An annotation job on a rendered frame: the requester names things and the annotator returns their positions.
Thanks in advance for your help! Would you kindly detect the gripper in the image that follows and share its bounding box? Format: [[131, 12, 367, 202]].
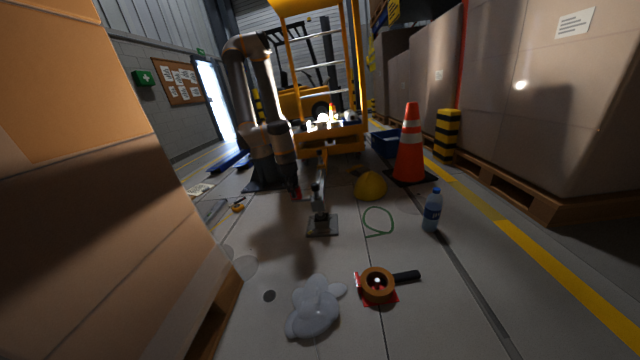
[[280, 162, 301, 190]]

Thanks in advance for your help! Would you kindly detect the grey jack foot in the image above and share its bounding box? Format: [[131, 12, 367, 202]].
[[309, 181, 332, 225]]

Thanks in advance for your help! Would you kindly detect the yellow work platform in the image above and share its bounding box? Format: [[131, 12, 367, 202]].
[[266, 0, 370, 160]]

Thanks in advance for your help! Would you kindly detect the dark grey square pad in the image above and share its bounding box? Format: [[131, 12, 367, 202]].
[[305, 213, 340, 239]]

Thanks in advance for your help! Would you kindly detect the yellow hard hat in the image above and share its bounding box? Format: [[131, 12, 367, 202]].
[[352, 170, 388, 203]]

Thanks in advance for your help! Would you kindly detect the yellow forklift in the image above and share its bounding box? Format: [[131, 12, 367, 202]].
[[249, 14, 351, 122]]

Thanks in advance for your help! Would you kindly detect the grey clipboard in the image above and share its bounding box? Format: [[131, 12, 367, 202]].
[[193, 197, 230, 227]]

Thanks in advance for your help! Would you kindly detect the white paper sheet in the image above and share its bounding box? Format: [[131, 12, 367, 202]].
[[185, 182, 217, 198]]

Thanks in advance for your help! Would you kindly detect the blue plastic crate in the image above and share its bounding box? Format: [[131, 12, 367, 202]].
[[370, 128, 402, 161]]

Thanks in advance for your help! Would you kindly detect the bright glazed door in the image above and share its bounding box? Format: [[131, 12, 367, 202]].
[[191, 56, 239, 145]]

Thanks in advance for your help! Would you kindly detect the orange white traffic cone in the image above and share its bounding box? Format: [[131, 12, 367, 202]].
[[382, 101, 440, 189]]

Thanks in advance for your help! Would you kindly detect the grey crumpled rag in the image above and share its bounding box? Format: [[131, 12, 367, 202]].
[[283, 272, 349, 343]]

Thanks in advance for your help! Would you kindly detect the red tape dispenser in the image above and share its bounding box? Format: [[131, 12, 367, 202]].
[[353, 265, 423, 308]]

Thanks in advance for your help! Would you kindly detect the brown cork notice board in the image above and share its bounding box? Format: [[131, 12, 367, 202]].
[[150, 57, 207, 108]]

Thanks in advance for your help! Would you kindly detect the clear plastic water bottle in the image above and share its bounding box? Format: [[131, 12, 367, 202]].
[[421, 186, 445, 234]]

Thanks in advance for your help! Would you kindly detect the wooden pallet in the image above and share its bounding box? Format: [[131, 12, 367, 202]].
[[451, 146, 640, 230], [141, 243, 245, 360]]

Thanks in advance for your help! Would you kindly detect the grey roller door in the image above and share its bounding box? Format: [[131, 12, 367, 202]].
[[230, 0, 351, 101]]

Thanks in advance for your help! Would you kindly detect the yellow black striped bollard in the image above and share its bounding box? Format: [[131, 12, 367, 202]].
[[431, 107, 463, 166]]

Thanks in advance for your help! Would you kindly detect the tall brown cardboard box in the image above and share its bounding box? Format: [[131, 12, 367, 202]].
[[408, 3, 465, 137]]

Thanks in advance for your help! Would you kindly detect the green first aid box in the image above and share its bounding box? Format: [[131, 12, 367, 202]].
[[130, 69, 157, 88]]

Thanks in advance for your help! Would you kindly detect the large brown cardboard box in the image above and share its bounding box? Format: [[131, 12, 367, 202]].
[[0, 133, 217, 360], [0, 0, 155, 180]]

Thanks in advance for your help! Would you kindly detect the large labelled cardboard box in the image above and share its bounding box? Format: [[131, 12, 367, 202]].
[[456, 0, 640, 200]]

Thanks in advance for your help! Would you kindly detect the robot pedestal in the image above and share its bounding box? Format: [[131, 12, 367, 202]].
[[241, 152, 292, 194]]

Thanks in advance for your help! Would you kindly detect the green cable loop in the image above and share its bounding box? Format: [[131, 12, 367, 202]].
[[360, 205, 396, 240]]

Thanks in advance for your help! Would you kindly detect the red racking post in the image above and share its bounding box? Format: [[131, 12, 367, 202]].
[[453, 0, 470, 111]]

